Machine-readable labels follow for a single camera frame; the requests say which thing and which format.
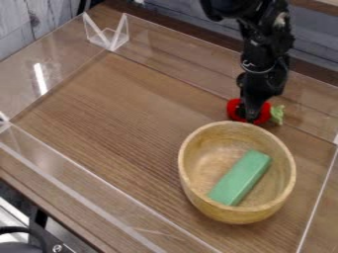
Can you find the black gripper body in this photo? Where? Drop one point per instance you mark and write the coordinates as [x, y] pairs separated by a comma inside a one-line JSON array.
[[265, 59]]

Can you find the red plush strawberry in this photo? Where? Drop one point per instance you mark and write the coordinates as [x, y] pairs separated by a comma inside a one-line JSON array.
[[271, 113]]

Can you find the clear acrylic enclosure wall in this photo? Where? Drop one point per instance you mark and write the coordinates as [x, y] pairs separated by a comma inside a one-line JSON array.
[[102, 97]]

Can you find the wooden bowl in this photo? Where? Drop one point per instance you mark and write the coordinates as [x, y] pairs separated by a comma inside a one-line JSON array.
[[208, 154]]

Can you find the green rectangular block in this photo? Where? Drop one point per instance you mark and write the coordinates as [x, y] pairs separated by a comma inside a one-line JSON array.
[[239, 181]]

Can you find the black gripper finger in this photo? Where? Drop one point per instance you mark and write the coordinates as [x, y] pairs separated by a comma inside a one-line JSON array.
[[255, 109]]

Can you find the black metal table frame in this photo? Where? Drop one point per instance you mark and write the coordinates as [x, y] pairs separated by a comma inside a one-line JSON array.
[[58, 239]]

